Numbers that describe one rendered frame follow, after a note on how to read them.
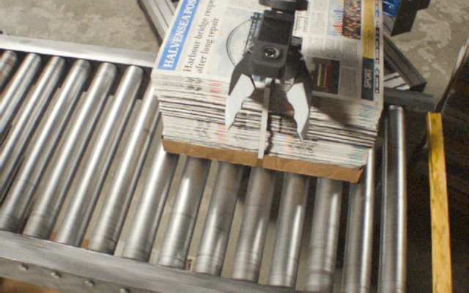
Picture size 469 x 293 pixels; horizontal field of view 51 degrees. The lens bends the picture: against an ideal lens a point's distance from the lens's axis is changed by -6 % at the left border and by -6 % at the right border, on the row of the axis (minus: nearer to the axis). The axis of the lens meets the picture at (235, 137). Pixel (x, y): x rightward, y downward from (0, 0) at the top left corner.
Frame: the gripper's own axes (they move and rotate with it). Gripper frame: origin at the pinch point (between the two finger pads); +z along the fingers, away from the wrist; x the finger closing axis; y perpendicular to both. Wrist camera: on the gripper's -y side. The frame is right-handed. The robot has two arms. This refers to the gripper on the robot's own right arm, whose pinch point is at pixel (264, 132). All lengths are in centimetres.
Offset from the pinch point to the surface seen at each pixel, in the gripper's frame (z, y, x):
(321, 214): 18.2, 10.6, -11.8
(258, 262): 24.4, 1.4, -2.1
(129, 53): 1, 39, 35
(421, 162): 36, 88, -50
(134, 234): 23.4, 1.4, 20.1
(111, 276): 27.7, -6.1, 21.8
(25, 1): 15, 173, 141
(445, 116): 15, 75, -50
